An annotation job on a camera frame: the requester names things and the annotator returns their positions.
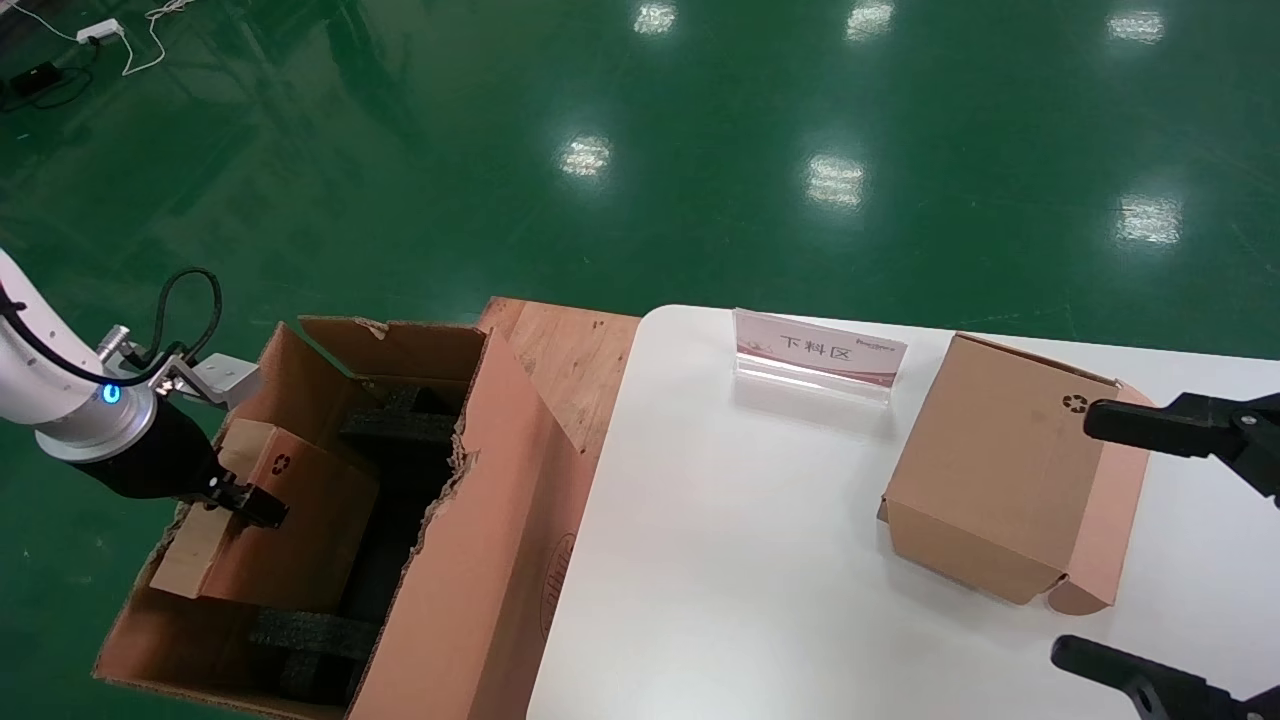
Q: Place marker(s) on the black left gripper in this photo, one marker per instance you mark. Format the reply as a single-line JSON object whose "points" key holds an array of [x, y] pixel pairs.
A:
{"points": [[155, 460]]}

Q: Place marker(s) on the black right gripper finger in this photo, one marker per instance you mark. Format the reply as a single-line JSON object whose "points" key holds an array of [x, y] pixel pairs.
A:
{"points": [[1150, 430], [1160, 690]]}

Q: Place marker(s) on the small brown cardboard box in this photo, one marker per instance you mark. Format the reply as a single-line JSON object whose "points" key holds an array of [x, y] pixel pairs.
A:
{"points": [[990, 470], [300, 540]]}

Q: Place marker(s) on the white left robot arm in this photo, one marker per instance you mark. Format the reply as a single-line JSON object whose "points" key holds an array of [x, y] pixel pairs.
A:
{"points": [[50, 390]]}

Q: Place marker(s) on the big open cardboard box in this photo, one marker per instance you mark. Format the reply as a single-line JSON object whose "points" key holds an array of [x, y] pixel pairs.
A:
{"points": [[480, 560]]}

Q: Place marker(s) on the black foam insert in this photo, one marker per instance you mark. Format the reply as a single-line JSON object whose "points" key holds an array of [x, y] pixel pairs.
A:
{"points": [[400, 425]]}

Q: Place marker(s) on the clear acrylic sign stand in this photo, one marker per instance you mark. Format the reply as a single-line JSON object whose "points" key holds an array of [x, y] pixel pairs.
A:
{"points": [[820, 350]]}

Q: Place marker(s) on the black power adapter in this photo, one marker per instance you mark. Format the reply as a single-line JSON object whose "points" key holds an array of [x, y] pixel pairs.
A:
{"points": [[33, 80]]}

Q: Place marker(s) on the white power strip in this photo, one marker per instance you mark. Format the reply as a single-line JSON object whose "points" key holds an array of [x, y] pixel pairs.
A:
{"points": [[100, 31]]}

